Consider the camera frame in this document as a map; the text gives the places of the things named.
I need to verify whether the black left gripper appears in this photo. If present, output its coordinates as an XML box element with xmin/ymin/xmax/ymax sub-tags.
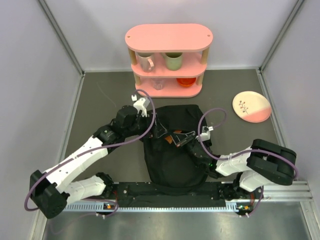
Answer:
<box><xmin>124</xmin><ymin>111</ymin><xmax>167</xmax><ymax>139</ymax></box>

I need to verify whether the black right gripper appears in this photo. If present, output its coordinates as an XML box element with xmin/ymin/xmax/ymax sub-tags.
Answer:
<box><xmin>170</xmin><ymin>130</ymin><xmax>200</xmax><ymax>159</ymax></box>

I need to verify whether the brown leather wallet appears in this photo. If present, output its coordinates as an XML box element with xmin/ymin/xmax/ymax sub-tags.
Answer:
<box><xmin>164</xmin><ymin>129</ymin><xmax>183</xmax><ymax>145</ymax></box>

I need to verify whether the black student backpack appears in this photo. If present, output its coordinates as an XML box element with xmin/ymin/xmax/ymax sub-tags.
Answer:
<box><xmin>143</xmin><ymin>104</ymin><xmax>208</xmax><ymax>188</ymax></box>

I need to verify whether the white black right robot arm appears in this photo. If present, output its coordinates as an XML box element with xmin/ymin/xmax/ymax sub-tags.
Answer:
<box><xmin>167</xmin><ymin>126</ymin><xmax>298</xmax><ymax>198</ymax></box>

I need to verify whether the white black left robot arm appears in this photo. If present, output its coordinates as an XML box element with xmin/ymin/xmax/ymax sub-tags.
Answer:
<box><xmin>26</xmin><ymin>105</ymin><xmax>157</xmax><ymax>219</ymax></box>

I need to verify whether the clear drinking glass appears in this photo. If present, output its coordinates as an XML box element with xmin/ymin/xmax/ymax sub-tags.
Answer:
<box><xmin>151</xmin><ymin>78</ymin><xmax>165</xmax><ymax>91</ymax></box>

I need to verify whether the orange plastic bowl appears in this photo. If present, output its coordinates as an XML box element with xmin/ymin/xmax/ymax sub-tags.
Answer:
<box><xmin>176</xmin><ymin>77</ymin><xmax>197</xmax><ymax>88</ymax></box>

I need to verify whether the pink mug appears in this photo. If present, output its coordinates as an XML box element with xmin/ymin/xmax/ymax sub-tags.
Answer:
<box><xmin>137</xmin><ymin>52</ymin><xmax>155</xmax><ymax>73</ymax></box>

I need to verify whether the pink wooden shelf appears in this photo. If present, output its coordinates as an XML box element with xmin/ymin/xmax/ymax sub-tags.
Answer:
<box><xmin>125</xmin><ymin>23</ymin><xmax>214</xmax><ymax>98</ymax></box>

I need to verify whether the green mug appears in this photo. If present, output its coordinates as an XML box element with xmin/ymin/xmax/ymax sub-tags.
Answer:
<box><xmin>161</xmin><ymin>52</ymin><xmax>183</xmax><ymax>71</ymax></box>

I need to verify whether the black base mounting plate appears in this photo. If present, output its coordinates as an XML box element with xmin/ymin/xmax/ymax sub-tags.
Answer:
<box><xmin>107</xmin><ymin>181</ymin><xmax>263</xmax><ymax>208</ymax></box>

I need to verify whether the pink and cream plate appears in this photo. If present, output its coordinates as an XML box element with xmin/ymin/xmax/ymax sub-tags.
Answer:
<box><xmin>232</xmin><ymin>91</ymin><xmax>272</xmax><ymax>123</ymax></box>

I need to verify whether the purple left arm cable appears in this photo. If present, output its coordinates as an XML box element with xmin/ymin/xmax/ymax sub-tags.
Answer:
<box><xmin>24</xmin><ymin>89</ymin><xmax>156</xmax><ymax>217</ymax></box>

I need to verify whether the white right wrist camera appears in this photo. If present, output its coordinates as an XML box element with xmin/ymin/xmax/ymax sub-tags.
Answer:
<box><xmin>196</xmin><ymin>126</ymin><xmax>214</xmax><ymax>142</ymax></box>

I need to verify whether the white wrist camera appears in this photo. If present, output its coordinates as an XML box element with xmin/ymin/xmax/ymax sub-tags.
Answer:
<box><xmin>131</xmin><ymin>94</ymin><xmax>150</xmax><ymax>117</ymax></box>
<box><xmin>196</xmin><ymin>126</ymin><xmax>214</xmax><ymax>142</ymax></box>

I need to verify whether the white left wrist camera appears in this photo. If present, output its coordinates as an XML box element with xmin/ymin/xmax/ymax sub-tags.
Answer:
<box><xmin>131</xmin><ymin>94</ymin><xmax>150</xmax><ymax>117</ymax></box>

